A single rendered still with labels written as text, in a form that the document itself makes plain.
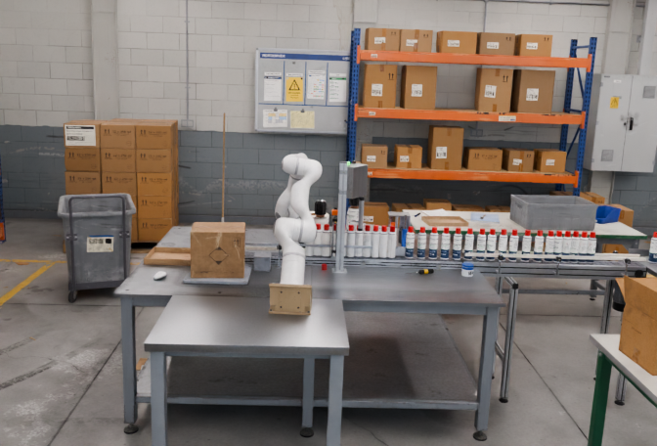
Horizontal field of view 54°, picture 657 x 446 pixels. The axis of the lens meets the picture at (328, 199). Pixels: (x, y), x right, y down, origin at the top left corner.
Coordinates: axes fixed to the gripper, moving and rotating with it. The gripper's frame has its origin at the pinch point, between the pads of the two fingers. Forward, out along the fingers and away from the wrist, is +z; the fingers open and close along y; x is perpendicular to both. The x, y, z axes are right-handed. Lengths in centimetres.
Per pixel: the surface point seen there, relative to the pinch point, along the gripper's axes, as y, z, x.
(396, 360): -7, 90, -34
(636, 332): -122, 54, -143
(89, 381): -3, 43, 159
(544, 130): 443, 66, -300
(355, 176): -16, -34, -45
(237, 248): -40, -20, 31
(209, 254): -42, -22, 47
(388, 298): -62, 27, -41
